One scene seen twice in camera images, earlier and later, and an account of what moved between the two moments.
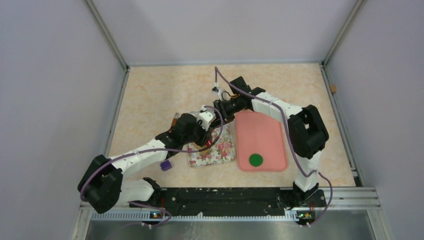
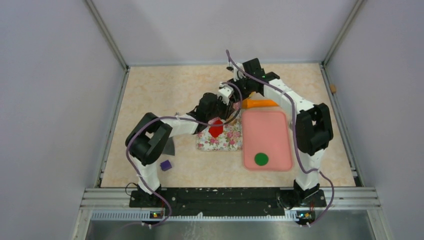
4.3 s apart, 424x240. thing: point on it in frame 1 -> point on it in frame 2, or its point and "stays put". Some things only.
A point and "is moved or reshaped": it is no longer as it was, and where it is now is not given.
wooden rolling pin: [206, 152] is moved or reshaped
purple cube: [165, 165] stays put
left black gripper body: [198, 129] -> [221, 110]
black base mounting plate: [231, 201] stays put
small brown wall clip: [333, 89] stays put
